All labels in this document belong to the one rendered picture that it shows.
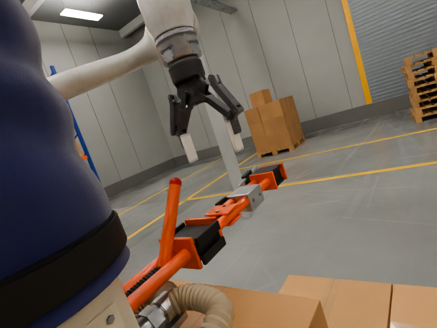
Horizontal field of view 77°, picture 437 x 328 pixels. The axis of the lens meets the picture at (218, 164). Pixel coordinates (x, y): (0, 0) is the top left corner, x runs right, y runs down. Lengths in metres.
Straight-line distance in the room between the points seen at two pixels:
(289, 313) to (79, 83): 0.65
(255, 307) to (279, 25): 9.71
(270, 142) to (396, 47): 4.26
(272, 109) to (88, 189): 6.96
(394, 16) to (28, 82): 9.24
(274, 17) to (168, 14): 9.55
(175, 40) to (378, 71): 8.81
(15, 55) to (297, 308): 0.51
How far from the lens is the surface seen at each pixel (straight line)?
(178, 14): 0.62
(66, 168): 0.31
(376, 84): 9.30
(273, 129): 7.28
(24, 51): 0.36
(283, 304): 0.55
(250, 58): 10.33
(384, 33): 9.34
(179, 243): 0.50
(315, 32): 9.69
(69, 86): 0.74
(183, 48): 0.60
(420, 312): 1.13
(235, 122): 0.57
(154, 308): 0.48
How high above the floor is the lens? 1.28
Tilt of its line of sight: 8 degrees down
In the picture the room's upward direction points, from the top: 19 degrees counter-clockwise
